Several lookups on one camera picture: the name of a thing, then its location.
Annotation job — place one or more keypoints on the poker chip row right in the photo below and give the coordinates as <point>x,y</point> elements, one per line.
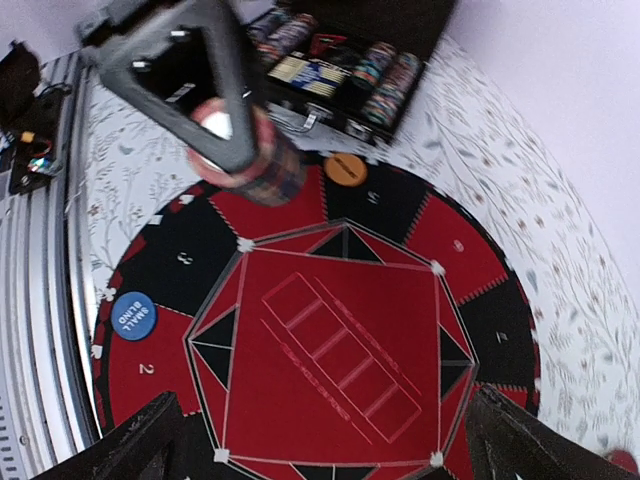
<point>388,75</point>

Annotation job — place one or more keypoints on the card decks in case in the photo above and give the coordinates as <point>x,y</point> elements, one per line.
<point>310,75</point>

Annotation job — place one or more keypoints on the black poker chip case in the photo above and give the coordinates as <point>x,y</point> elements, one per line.
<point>345,31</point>

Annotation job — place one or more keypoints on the blue small blind button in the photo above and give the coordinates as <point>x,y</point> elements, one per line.
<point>133,316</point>

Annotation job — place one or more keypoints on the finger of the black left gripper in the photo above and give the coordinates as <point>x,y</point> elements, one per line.
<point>187,65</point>

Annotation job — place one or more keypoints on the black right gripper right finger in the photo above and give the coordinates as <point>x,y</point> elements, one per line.
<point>506,442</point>

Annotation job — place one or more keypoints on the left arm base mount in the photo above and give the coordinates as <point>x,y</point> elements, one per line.
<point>30,121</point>

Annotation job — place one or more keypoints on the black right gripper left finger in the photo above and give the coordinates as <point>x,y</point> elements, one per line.
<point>154,443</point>

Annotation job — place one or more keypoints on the floral table cloth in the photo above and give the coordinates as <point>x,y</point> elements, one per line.
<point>464,136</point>

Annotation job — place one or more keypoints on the poker chip row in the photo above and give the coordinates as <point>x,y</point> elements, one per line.
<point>388,75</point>
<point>278,32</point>

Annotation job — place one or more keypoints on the orange big blind button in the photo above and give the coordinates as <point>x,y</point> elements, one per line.
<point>345,169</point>

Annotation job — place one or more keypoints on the red floral round plate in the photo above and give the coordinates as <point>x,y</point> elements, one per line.
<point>623,459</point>

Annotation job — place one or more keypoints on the poker chip row left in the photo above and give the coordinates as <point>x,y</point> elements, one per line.
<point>278,32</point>

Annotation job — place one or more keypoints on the round red black poker mat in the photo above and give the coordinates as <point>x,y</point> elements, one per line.
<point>339,336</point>

